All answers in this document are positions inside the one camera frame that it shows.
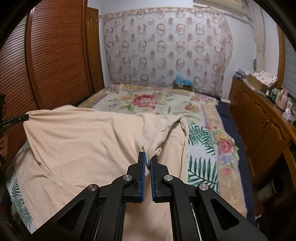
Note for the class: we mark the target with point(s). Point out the wooden louvered wardrobe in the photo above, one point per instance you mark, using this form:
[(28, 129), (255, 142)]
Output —
[(49, 55)]

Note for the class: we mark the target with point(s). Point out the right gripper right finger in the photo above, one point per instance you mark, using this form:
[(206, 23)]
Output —
[(199, 213)]

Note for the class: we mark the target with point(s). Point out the peach printed t-shirt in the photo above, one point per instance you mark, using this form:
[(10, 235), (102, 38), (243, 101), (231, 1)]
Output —
[(71, 148)]

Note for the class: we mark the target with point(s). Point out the palm leaf bed sheet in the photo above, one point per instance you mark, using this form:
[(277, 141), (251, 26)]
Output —
[(202, 169)]

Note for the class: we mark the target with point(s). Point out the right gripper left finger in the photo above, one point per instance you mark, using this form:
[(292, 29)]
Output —
[(97, 212)]

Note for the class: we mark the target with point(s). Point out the beige tied window curtain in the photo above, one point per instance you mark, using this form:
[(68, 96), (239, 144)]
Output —
[(260, 38)]

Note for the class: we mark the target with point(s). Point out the floral blanket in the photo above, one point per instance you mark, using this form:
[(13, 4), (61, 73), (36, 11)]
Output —
[(197, 109)]

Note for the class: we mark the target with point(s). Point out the circle patterned lace curtain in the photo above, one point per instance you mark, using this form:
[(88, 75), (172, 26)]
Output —
[(154, 46)]

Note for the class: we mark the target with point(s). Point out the grey window blind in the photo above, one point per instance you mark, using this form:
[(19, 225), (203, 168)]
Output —
[(289, 79)]

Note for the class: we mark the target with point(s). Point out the cardboard box with blue items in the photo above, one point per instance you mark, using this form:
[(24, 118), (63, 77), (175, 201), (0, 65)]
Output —
[(181, 83)]

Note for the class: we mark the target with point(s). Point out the small round white fan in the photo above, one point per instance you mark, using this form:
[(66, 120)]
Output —
[(255, 64)]

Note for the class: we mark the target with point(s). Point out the wooden sideboard cabinet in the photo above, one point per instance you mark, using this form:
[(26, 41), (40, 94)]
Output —
[(266, 134)]

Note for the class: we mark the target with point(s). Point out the beige wall air conditioner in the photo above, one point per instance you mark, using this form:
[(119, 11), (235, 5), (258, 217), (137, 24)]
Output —
[(233, 5)]

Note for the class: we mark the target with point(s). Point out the pink thermos jug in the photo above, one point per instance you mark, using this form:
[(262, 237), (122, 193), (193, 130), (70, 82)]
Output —
[(282, 100)]

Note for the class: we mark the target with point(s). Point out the cardboard box with floral cloth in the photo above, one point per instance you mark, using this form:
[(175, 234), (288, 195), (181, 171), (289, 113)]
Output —
[(261, 81)]

